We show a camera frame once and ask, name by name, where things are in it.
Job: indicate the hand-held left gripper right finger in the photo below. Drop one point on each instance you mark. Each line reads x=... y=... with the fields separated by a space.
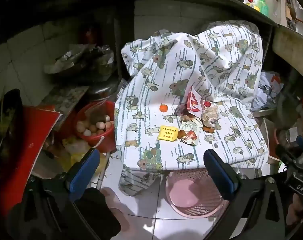
x=220 y=175

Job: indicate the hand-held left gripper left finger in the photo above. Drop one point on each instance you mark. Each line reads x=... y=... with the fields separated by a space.
x=82 y=172

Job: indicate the pink plastic basket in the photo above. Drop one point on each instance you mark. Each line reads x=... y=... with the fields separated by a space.
x=194 y=195

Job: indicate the brown food scrap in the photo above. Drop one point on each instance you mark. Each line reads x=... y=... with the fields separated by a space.
x=208 y=129

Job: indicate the torn white wrapper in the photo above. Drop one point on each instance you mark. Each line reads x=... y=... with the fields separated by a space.
x=189 y=135

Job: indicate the tissue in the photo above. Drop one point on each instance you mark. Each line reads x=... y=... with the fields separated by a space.
x=210 y=116

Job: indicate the yellow packet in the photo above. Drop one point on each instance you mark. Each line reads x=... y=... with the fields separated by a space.
x=168 y=133

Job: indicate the red white snack wrapper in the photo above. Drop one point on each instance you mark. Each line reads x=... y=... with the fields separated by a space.
x=194 y=102

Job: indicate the person's right hand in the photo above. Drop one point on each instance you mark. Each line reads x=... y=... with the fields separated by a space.
x=295 y=212

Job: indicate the yellow plastic bag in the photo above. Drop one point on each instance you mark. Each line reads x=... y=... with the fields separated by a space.
x=77 y=153

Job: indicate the red plastic bucket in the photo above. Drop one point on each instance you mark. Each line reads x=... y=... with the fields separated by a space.
x=96 y=135

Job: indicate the person's foot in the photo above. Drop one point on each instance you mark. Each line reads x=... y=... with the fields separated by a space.
x=114 y=205

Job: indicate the pile of eggs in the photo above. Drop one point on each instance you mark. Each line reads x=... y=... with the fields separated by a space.
x=96 y=127

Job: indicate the blue white plastic bag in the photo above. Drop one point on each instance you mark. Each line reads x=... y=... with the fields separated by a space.
x=269 y=87

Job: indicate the red board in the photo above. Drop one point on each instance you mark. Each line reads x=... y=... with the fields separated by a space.
x=19 y=155

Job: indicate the small red ball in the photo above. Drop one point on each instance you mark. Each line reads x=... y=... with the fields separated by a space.
x=207 y=103

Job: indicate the small orange ball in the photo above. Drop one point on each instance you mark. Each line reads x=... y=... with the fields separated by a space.
x=163 y=108

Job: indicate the animal printed cloth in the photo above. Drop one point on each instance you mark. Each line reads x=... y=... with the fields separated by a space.
x=191 y=80

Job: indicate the silver foil bag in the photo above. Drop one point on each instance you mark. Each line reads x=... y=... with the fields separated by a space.
x=81 y=60

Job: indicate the green plastic bottle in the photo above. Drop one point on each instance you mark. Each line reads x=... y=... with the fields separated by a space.
x=264 y=5

